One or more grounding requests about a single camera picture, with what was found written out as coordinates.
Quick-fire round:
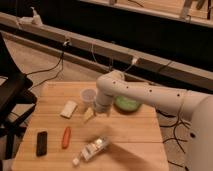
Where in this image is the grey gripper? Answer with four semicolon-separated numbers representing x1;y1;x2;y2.
83;102;110;122

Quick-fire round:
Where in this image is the green ceramic bowl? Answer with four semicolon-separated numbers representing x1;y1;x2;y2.
114;96;141;112

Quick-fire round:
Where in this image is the black chair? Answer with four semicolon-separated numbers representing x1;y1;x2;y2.
0;33;37;159

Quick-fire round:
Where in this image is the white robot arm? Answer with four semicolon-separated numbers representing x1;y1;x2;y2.
92;70;213;171

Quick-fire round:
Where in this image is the wooden baseboard rail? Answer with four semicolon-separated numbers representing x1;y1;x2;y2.
0;12;213;94

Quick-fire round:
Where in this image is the black cable left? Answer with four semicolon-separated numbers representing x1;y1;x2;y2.
24;49;65;91

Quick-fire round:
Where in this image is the beige sponge block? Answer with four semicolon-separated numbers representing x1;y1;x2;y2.
60;101;77;118

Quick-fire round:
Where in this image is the clear plastic bottle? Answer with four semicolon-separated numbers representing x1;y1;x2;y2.
72;136;110;166

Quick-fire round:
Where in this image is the black floor cables right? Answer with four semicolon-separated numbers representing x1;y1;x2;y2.
155;109;191;171

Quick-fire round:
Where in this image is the translucent plastic cup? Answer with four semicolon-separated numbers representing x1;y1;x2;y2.
80;88;96;107

